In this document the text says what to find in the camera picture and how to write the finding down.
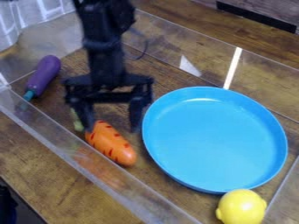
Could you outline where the black cable loop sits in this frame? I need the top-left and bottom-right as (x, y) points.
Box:
(127, 27), (151, 61)

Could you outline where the orange toy carrot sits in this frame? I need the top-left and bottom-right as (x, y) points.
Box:
(71, 109), (137, 167)

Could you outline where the clear acrylic enclosure wall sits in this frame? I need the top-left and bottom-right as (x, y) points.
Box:
(0, 6), (299, 224)

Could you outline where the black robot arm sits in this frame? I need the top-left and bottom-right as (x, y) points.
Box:
(63, 0), (155, 131)

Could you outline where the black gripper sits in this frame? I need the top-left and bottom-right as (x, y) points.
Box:
(63, 46), (155, 132)

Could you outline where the purple toy eggplant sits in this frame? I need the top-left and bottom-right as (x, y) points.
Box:
(23, 55), (62, 101)

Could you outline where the yellow toy lemon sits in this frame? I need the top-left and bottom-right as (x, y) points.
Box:
(215, 189), (267, 224)

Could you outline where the white curtain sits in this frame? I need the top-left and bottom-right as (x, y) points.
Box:
(0, 0), (75, 52)

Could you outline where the blue round tray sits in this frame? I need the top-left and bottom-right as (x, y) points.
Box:
(143, 87), (289, 194)

